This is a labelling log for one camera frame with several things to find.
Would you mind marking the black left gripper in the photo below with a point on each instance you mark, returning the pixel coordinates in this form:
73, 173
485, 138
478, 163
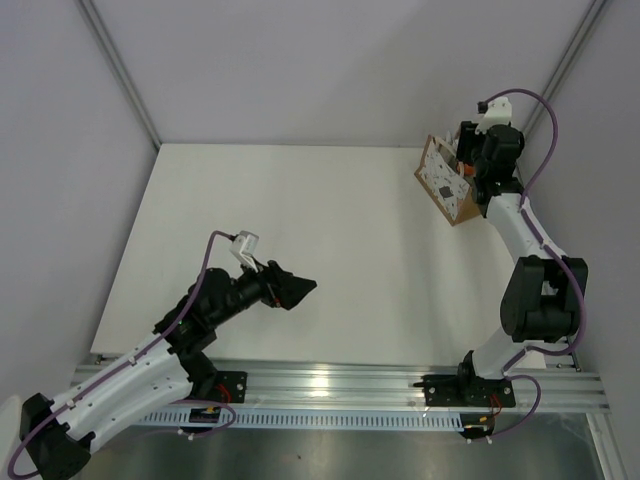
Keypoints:
289, 288

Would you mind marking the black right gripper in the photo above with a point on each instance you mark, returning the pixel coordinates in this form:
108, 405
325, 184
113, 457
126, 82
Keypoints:
466, 140

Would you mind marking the orange blue pump bottle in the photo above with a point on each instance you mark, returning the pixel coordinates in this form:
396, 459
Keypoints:
465, 170

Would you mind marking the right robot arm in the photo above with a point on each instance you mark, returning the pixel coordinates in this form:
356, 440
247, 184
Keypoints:
544, 299

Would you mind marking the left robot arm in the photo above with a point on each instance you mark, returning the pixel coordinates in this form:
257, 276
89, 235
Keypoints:
170, 365

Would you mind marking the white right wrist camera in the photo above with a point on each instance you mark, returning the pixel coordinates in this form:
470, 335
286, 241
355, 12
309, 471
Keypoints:
497, 111

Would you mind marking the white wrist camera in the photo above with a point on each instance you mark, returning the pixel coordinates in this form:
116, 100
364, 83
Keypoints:
243, 247
497, 111

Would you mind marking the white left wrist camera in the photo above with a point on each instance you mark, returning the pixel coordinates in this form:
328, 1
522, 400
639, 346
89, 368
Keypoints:
243, 247

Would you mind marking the aluminium mounting rail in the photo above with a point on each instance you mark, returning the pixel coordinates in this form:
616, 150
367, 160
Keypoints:
326, 386

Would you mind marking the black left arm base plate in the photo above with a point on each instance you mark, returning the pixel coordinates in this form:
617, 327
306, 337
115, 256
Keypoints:
228, 387

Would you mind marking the white slotted cable duct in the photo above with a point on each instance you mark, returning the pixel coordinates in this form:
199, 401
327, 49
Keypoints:
359, 420

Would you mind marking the right aluminium frame post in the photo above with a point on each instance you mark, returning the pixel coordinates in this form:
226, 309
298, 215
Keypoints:
567, 60

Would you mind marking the aluminium frame post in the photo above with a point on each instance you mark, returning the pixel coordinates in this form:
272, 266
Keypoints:
567, 60
116, 65

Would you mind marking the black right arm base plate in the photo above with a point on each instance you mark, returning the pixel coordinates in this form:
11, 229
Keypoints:
455, 391

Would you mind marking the left aluminium frame post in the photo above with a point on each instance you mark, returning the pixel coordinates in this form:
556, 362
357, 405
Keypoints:
116, 65

